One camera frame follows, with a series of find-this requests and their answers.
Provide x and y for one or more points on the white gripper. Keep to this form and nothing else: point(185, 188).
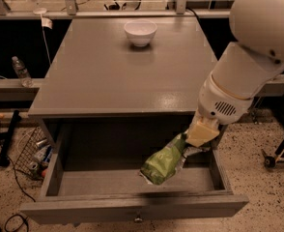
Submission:
point(219, 102)

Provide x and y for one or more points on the green jalapeno chip bag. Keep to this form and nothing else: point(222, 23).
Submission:
point(167, 162)

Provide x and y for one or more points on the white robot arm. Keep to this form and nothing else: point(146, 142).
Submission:
point(246, 65)

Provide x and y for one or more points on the metal drawer knob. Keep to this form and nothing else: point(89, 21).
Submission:
point(138, 218)

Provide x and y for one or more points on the open grey top drawer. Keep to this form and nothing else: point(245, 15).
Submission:
point(93, 178)

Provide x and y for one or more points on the grey wooden cabinet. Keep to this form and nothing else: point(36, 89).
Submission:
point(99, 73)

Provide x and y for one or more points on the white ceramic bowl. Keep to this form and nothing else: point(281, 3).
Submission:
point(140, 32)

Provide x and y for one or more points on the cans in basket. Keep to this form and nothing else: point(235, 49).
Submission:
point(40, 159)

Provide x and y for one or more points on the clear plastic water bottle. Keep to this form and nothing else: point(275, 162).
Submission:
point(22, 72)

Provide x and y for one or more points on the black metal leg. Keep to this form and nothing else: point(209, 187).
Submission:
point(4, 160)

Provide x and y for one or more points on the wire basket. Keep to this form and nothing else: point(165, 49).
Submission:
point(24, 158)

